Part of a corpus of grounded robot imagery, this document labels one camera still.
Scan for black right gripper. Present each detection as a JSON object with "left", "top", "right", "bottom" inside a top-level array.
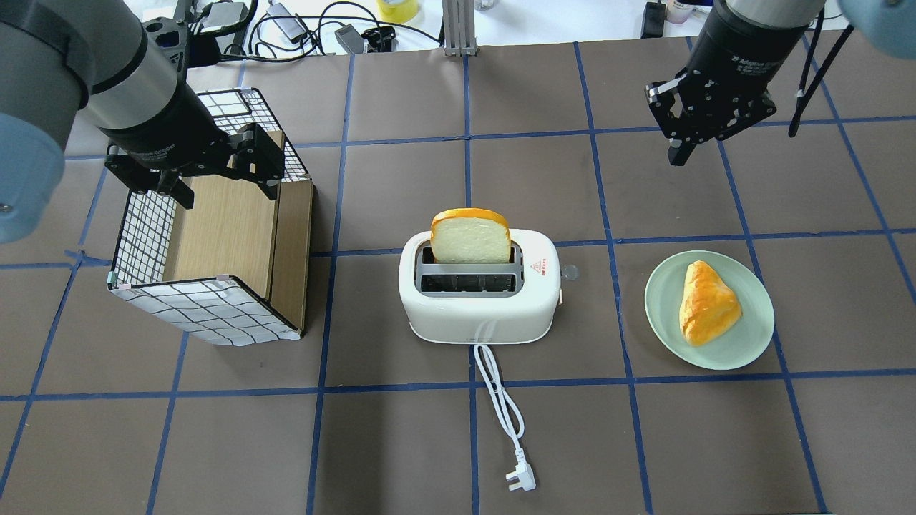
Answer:
[{"left": 645, "top": 4, "right": 810, "bottom": 167}]

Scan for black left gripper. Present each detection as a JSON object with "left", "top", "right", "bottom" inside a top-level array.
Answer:
[{"left": 104, "top": 90, "right": 285, "bottom": 210}]

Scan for white two-slot toaster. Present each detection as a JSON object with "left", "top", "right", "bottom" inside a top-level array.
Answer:
[{"left": 398, "top": 229, "right": 562, "bottom": 345}]

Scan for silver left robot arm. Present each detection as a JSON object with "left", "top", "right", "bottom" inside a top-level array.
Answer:
[{"left": 1, "top": 1, "right": 285, "bottom": 243}]

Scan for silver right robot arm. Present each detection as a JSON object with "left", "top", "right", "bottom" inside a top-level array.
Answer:
[{"left": 645, "top": 1, "right": 915, "bottom": 166}]

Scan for checkered cloth wooden box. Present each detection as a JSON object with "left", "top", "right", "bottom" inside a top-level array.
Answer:
[{"left": 106, "top": 88, "right": 315, "bottom": 346}]

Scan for golden pastry bun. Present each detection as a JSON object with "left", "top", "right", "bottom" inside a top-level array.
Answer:
[{"left": 678, "top": 260, "right": 743, "bottom": 348}]

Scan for light green plate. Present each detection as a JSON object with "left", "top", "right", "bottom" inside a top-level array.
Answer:
[{"left": 644, "top": 250, "right": 775, "bottom": 371}]

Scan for toast bread slice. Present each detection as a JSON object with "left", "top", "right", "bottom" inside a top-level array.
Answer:
[{"left": 431, "top": 207, "right": 512, "bottom": 264}]

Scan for yellow tape roll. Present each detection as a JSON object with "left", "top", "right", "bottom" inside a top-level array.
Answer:
[{"left": 376, "top": 0, "right": 419, "bottom": 25}]

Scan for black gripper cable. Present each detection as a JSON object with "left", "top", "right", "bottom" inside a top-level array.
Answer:
[{"left": 787, "top": 7, "right": 856, "bottom": 138}]

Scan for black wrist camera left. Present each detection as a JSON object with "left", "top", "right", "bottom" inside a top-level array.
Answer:
[{"left": 142, "top": 17, "right": 222, "bottom": 77}]

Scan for aluminium frame post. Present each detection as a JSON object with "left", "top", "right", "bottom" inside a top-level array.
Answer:
[{"left": 442, "top": 0, "right": 479, "bottom": 57}]

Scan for white toaster power cable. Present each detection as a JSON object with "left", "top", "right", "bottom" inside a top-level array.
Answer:
[{"left": 473, "top": 344, "right": 537, "bottom": 494}]

